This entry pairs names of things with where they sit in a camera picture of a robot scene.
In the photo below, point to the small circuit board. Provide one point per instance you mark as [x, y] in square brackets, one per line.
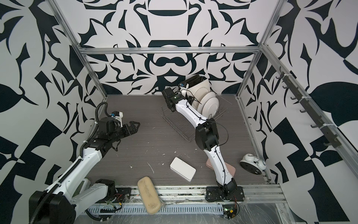
[230, 211]

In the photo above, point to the white display box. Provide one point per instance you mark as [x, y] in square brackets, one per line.
[83, 186]

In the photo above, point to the beige oblong case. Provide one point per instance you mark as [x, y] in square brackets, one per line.
[149, 195]

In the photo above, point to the white square plate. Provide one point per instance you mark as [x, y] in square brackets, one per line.
[199, 91]

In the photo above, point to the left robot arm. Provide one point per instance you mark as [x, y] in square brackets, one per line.
[59, 204]

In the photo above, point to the white round plate front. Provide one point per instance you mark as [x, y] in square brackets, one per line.
[210, 108]

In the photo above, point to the white round plate back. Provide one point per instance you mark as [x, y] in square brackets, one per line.
[204, 101]

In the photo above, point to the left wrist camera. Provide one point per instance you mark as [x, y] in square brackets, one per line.
[117, 115]

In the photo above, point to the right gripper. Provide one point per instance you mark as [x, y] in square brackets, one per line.
[177, 94]

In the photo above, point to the floral black square plate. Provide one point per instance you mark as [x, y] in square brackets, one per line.
[194, 80]

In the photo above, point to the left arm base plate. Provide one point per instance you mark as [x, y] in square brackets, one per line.
[117, 195]

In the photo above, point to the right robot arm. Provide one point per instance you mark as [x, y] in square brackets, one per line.
[206, 138]

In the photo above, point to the white round plate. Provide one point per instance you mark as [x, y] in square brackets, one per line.
[210, 108]
[204, 101]

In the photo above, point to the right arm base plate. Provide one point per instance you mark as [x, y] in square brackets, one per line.
[216, 194]

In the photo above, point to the white round timer device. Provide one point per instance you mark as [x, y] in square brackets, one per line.
[253, 164]

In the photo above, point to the wall hook rail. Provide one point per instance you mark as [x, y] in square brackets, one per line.
[310, 108]

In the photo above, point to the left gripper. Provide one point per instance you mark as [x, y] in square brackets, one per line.
[133, 129]

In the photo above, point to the white rectangular case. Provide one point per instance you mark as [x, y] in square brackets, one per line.
[183, 169]

